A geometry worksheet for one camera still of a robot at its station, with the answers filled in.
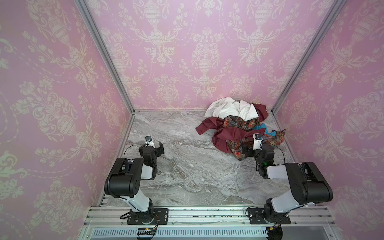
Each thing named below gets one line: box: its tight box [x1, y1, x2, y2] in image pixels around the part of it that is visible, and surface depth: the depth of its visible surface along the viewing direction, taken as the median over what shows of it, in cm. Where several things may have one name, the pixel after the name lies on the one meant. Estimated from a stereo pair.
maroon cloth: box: [195, 103, 269, 154], surface depth 102 cm
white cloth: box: [205, 97, 259, 122], surface depth 102 cm
